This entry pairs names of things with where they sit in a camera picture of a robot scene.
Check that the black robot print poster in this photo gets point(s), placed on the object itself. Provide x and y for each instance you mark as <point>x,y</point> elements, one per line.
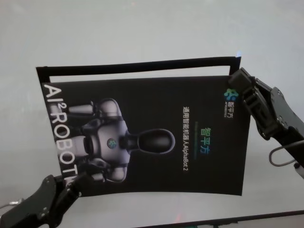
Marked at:
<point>154,107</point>

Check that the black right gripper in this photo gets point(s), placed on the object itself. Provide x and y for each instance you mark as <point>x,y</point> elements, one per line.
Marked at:
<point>285,126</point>

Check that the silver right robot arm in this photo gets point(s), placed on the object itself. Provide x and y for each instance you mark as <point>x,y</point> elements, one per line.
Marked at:
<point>301,172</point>

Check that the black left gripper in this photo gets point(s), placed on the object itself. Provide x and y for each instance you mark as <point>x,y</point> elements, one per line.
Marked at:
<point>35,204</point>

